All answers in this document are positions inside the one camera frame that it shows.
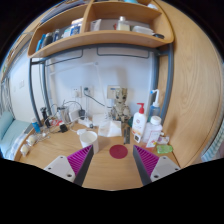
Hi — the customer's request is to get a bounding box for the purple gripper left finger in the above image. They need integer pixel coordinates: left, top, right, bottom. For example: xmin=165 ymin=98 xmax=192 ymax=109
xmin=44 ymin=146 xmax=93 ymax=186

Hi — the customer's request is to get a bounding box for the blue spray bottle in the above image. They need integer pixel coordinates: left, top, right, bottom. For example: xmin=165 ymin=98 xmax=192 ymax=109
xmin=148 ymin=89 xmax=160 ymax=120

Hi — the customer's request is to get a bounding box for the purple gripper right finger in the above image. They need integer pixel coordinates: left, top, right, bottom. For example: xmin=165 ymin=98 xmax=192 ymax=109
xmin=133 ymin=145 xmax=180 ymax=185

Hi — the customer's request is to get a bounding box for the white bottle on shelf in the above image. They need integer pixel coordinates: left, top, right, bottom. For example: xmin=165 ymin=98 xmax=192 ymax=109
xmin=117 ymin=16 xmax=130 ymax=31

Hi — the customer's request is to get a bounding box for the white jar with label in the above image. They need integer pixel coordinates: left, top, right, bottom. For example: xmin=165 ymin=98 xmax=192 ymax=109
xmin=142 ymin=116 xmax=162 ymax=148

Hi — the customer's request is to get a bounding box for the white pump bottle red cap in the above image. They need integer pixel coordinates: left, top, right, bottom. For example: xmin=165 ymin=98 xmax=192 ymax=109
xmin=132 ymin=103 xmax=147 ymax=136

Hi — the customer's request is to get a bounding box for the blue capped small bottle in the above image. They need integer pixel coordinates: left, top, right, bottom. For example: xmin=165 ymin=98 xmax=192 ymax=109
xmin=31 ymin=117 xmax=41 ymax=133

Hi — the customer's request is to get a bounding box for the green small packet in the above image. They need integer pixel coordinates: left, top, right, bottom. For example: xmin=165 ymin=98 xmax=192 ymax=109
xmin=157 ymin=145 xmax=173 ymax=154

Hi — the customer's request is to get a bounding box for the white power adapter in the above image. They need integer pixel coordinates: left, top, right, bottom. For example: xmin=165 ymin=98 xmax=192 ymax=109
xmin=69 ymin=109 xmax=79 ymax=122

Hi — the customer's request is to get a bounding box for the Groot figurine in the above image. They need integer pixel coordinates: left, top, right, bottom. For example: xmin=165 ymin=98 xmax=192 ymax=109
xmin=111 ymin=88 xmax=131 ymax=123

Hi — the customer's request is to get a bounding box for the white wall socket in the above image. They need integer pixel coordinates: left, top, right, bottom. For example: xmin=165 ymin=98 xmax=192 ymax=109
xmin=71 ymin=86 xmax=82 ymax=98

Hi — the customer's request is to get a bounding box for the white box on shelf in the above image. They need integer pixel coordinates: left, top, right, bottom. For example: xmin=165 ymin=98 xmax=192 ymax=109
xmin=70 ymin=18 xmax=83 ymax=36

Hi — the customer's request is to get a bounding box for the grey metal bed frame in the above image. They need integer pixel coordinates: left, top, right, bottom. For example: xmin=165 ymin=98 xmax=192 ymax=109
xmin=27 ymin=42 xmax=175 ymax=126

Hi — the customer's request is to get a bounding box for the black comb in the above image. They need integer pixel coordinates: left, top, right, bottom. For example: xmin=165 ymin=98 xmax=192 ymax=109
xmin=124 ymin=127 xmax=130 ymax=144

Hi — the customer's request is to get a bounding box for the white paper cup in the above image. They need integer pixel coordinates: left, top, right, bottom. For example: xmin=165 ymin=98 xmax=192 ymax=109
xmin=80 ymin=131 xmax=99 ymax=153

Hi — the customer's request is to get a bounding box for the wooden wall shelf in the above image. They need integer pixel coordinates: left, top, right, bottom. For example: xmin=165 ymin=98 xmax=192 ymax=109
xmin=28 ymin=0 xmax=174 ymax=58

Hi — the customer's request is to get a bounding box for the dark red round coaster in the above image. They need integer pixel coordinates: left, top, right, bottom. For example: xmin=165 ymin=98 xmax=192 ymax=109
xmin=109 ymin=145 xmax=128 ymax=159

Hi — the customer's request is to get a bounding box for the white tissue pack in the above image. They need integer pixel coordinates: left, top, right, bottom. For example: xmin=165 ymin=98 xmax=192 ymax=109
xmin=98 ymin=121 xmax=122 ymax=137

